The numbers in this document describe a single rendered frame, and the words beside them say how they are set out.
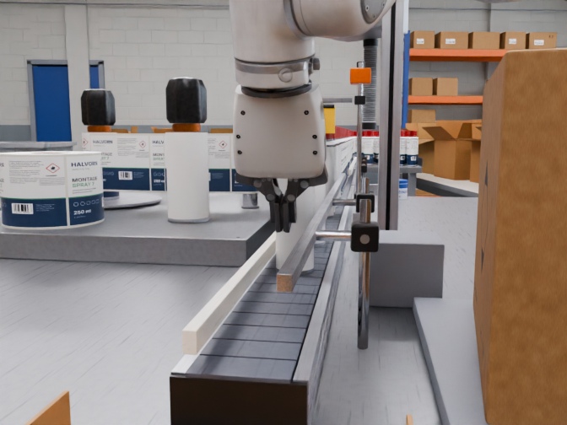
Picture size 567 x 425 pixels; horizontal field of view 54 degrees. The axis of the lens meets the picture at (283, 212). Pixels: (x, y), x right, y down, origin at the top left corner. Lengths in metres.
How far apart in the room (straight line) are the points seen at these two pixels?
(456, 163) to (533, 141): 3.20
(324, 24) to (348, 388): 0.33
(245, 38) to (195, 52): 8.35
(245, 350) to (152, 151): 0.99
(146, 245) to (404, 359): 0.58
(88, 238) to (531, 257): 0.83
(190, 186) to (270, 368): 0.75
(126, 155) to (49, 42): 7.94
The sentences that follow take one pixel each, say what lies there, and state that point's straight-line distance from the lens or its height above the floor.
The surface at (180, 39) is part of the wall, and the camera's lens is 8.97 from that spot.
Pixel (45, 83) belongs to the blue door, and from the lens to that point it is 9.29.
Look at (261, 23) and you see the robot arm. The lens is 0.55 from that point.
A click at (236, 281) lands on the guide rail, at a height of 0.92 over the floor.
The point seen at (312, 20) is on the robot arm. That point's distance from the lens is 0.52.
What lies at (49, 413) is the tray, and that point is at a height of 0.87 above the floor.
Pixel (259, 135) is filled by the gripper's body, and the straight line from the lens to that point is 0.60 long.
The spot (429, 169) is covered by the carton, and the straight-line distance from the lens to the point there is 4.14.
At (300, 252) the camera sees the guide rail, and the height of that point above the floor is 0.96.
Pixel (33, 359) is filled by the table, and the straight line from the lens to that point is 0.66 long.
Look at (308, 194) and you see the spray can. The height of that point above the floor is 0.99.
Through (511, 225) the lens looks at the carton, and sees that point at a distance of 0.42.
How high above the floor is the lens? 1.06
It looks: 8 degrees down
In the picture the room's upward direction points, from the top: straight up
